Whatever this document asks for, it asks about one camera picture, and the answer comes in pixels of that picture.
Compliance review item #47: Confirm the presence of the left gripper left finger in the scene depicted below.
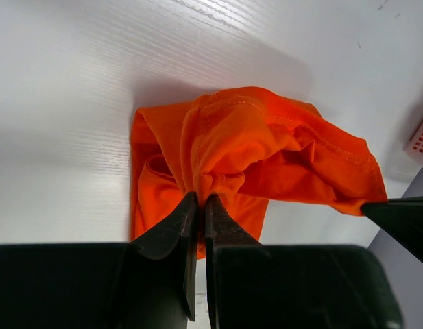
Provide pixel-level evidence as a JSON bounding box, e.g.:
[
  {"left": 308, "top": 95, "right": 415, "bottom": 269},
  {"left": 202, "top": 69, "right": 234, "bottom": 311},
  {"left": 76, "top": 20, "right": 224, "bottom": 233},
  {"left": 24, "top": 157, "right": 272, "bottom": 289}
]
[{"left": 130, "top": 192, "right": 198, "bottom": 321}]

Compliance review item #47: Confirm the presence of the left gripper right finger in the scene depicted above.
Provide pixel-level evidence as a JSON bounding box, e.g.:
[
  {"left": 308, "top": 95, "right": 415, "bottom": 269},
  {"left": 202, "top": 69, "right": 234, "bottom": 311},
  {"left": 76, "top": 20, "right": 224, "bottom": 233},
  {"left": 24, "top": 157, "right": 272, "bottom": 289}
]
[{"left": 204, "top": 194, "right": 262, "bottom": 329}]

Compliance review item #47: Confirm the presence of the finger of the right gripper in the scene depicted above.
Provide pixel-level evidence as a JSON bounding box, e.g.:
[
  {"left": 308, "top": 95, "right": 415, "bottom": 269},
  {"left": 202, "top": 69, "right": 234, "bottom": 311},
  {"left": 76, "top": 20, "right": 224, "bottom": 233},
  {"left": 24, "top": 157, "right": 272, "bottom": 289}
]
[{"left": 361, "top": 196, "right": 423, "bottom": 263}]

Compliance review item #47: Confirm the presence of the orange t shirt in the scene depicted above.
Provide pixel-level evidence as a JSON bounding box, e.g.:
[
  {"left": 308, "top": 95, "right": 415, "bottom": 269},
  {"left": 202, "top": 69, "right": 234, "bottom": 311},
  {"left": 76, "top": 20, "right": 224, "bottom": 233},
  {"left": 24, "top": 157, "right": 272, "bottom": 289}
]
[{"left": 130, "top": 87, "right": 387, "bottom": 239}]

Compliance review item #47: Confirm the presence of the white plastic basket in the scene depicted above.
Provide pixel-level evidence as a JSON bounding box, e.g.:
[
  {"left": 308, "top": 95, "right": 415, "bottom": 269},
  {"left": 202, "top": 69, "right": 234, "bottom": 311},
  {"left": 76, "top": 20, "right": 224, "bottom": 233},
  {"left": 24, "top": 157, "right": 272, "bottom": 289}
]
[{"left": 404, "top": 119, "right": 423, "bottom": 168}]

